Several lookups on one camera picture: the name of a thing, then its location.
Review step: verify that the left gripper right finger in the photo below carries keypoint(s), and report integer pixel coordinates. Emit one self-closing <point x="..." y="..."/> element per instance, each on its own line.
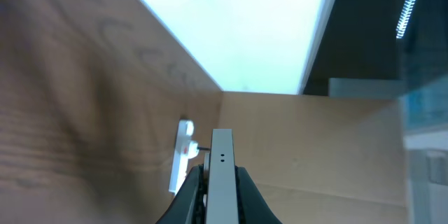
<point x="252" y="208"/>

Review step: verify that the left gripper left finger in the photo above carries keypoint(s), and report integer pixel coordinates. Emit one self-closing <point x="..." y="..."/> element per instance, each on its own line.
<point x="188" y="205"/>

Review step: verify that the Galaxy S25 Ultra smartphone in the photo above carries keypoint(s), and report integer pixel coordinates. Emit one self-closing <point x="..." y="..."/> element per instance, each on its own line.
<point x="221" y="204"/>

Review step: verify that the white power strip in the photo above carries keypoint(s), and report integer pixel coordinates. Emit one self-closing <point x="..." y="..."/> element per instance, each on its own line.
<point x="185" y="149"/>

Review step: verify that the brown cardboard panel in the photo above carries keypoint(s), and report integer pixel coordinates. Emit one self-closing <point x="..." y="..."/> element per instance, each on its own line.
<point x="319" y="159"/>

